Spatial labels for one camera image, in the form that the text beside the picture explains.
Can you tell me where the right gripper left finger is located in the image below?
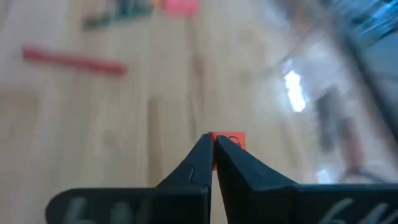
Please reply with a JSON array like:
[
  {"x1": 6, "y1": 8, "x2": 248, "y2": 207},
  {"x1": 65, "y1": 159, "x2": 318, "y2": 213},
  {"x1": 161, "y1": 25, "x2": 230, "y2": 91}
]
[{"x1": 45, "y1": 133, "x2": 215, "y2": 224}]

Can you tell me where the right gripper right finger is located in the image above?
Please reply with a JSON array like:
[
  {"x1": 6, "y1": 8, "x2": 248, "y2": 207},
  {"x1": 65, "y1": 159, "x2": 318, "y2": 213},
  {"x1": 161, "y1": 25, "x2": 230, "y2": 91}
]
[{"x1": 216, "y1": 134, "x2": 398, "y2": 224}]

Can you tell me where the red crayon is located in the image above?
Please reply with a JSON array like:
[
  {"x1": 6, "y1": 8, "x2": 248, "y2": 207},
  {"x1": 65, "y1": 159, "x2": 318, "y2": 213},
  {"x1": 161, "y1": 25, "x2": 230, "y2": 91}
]
[
  {"x1": 340, "y1": 116, "x2": 366, "y2": 174},
  {"x1": 21, "y1": 45, "x2": 128, "y2": 77}
]

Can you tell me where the red eraser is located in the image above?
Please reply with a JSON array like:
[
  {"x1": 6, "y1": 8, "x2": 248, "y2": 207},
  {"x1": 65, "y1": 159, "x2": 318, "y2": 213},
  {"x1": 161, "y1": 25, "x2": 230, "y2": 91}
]
[{"x1": 207, "y1": 131, "x2": 247, "y2": 172}]

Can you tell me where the dark green crayon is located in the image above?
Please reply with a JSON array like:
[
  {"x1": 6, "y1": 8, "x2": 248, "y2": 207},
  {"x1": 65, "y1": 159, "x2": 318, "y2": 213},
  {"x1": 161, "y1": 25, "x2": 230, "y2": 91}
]
[{"x1": 315, "y1": 85, "x2": 345, "y2": 153}]

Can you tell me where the green pen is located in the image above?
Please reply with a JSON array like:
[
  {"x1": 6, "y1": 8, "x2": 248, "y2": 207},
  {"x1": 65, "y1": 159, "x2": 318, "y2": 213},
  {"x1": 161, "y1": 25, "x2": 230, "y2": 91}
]
[{"x1": 81, "y1": 0, "x2": 155, "y2": 31}]

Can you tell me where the pink eraser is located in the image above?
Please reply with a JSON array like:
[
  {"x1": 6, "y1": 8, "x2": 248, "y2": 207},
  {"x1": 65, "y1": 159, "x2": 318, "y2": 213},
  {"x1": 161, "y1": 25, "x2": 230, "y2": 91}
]
[{"x1": 162, "y1": 0, "x2": 200, "y2": 17}]

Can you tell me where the clear plastic bin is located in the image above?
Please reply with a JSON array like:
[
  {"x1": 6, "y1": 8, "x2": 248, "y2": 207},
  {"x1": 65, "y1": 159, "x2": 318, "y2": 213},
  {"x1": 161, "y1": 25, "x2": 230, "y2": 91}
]
[{"x1": 245, "y1": 0, "x2": 398, "y2": 186}]

